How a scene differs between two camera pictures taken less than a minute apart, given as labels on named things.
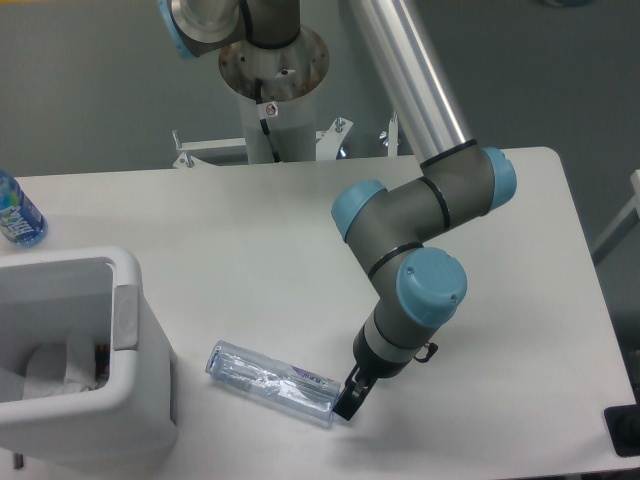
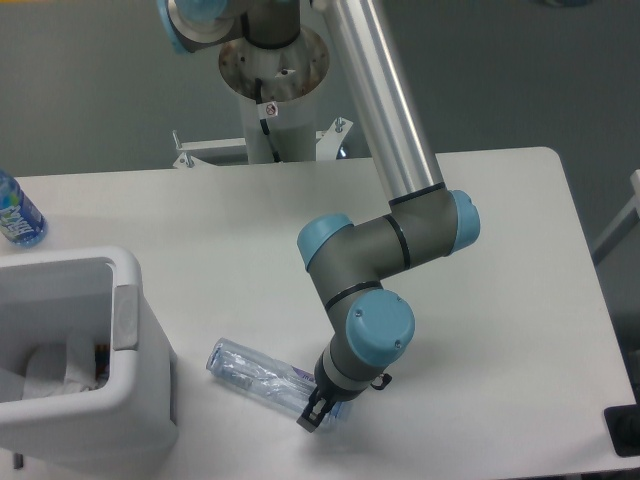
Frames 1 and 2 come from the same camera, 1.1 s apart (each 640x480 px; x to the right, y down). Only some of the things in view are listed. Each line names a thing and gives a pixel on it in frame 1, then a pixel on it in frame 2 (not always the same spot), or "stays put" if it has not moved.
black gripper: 357,386 to 323,398
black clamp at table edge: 623,424 stays put
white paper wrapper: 56,369 stays put
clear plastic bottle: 300,389 stays put
